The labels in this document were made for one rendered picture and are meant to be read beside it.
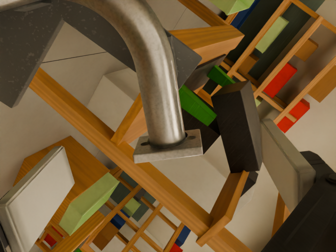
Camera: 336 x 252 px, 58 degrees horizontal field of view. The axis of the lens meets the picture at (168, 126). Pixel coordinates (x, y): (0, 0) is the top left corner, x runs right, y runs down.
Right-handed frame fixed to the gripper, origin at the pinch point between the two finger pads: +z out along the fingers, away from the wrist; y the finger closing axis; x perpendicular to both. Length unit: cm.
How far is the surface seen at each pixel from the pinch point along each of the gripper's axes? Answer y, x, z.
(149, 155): -1.4, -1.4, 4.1
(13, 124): -140, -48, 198
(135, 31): -0.8, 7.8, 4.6
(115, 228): -167, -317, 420
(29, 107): -127, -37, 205
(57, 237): -231, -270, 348
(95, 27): -4.9, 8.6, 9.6
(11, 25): -12.2, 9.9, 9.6
